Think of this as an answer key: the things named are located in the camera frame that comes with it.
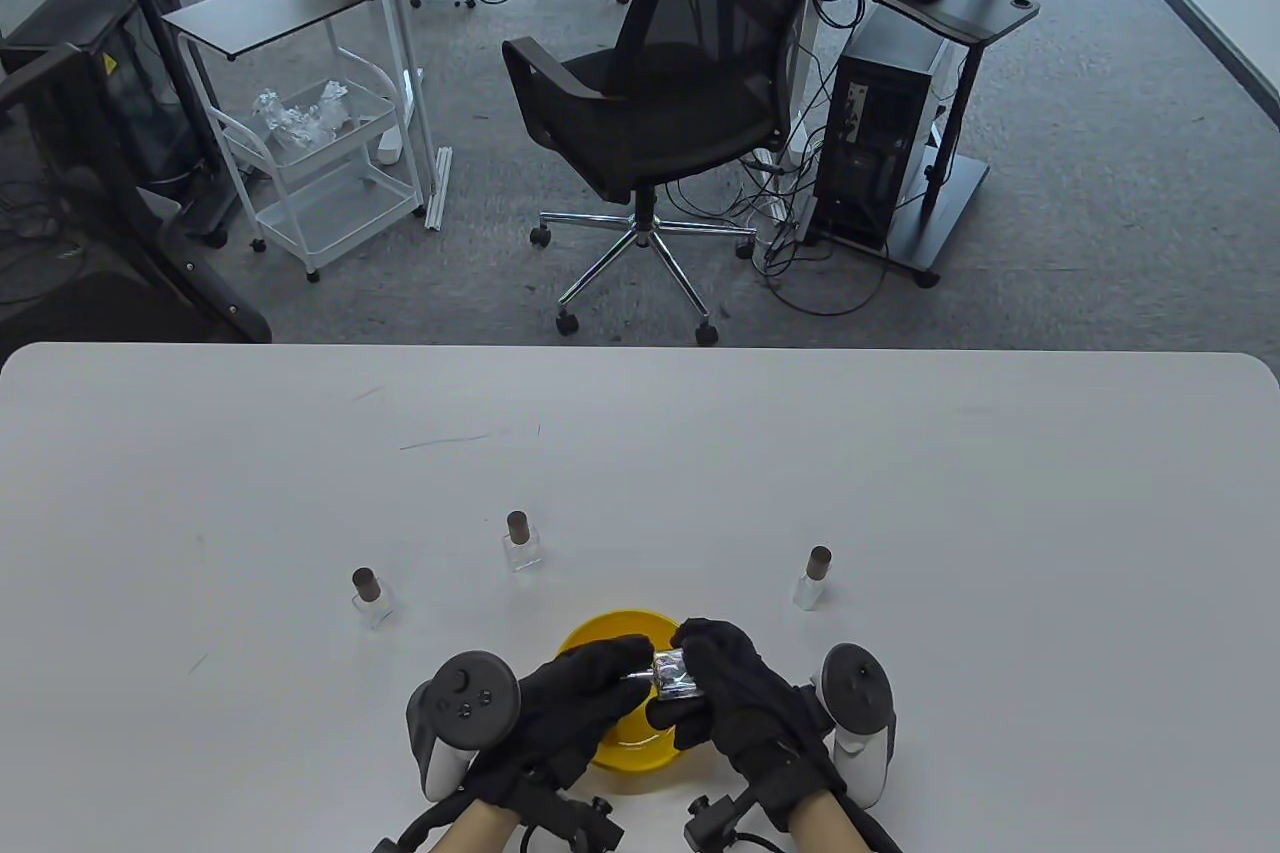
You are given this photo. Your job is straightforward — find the person's left hand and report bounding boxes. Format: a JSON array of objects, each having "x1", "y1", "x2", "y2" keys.
[{"x1": 465, "y1": 636, "x2": 653, "y2": 809}]

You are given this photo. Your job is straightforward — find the person's right hand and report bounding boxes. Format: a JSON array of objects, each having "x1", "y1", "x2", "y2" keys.
[{"x1": 645, "y1": 618, "x2": 851, "y2": 836}]

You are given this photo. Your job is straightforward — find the person's right forearm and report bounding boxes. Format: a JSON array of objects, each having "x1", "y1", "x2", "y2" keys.
[{"x1": 790, "y1": 788, "x2": 871, "y2": 853}]

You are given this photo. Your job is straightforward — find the person's left forearm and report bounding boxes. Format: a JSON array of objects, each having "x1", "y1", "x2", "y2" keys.
[{"x1": 430, "y1": 798, "x2": 521, "y2": 853}]

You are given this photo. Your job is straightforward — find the yellow bowl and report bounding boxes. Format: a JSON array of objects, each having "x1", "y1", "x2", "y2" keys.
[{"x1": 555, "y1": 608, "x2": 701, "y2": 774}]

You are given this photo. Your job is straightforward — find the black and white tracking controller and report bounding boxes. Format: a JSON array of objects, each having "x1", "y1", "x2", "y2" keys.
[
  {"x1": 405, "y1": 651, "x2": 522, "y2": 802},
  {"x1": 820, "y1": 643, "x2": 898, "y2": 810}
]

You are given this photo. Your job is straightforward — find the white metal utility cart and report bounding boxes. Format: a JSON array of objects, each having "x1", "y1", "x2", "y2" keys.
[{"x1": 178, "y1": 23, "x2": 429, "y2": 284}]

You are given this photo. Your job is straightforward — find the black computer tower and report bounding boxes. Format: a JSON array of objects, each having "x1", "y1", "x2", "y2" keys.
[{"x1": 812, "y1": 5, "x2": 951, "y2": 254}]

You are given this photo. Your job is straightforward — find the crumpled clear plastic wrap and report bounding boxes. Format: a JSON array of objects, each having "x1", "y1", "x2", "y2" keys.
[{"x1": 252, "y1": 79, "x2": 351, "y2": 146}]

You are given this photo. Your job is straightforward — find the black mesh office chair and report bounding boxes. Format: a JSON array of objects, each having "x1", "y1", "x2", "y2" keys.
[{"x1": 502, "y1": 0, "x2": 859, "y2": 344}]

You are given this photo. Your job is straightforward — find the black mobile computer stand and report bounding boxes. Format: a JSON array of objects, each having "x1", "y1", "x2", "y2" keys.
[{"x1": 795, "y1": 0, "x2": 1041, "y2": 287}]

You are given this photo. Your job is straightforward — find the dark wooden cart top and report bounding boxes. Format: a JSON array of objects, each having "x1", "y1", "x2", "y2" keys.
[{"x1": 162, "y1": 0, "x2": 384, "y2": 62}]

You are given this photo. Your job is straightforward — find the black equipment cabinet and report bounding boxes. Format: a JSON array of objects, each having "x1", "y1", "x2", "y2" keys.
[{"x1": 0, "y1": 0, "x2": 216, "y2": 194}]

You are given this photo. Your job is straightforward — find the black stand pole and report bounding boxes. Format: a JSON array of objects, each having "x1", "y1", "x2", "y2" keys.
[{"x1": 93, "y1": 0, "x2": 241, "y2": 249}]

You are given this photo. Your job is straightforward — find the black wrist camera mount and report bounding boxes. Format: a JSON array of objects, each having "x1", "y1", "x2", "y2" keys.
[
  {"x1": 683, "y1": 793, "x2": 766, "y2": 852},
  {"x1": 520, "y1": 788, "x2": 626, "y2": 853}
]

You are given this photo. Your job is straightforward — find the black floor cables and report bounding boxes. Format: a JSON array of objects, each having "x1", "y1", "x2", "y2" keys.
[{"x1": 665, "y1": 128, "x2": 891, "y2": 319}]

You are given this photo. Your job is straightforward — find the white metal frame desk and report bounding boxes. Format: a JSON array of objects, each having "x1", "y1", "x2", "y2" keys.
[{"x1": 262, "y1": 0, "x2": 919, "y2": 231}]

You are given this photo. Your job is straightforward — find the large black equipment frame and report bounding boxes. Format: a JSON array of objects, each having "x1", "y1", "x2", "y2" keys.
[{"x1": 0, "y1": 43, "x2": 273, "y2": 344}]

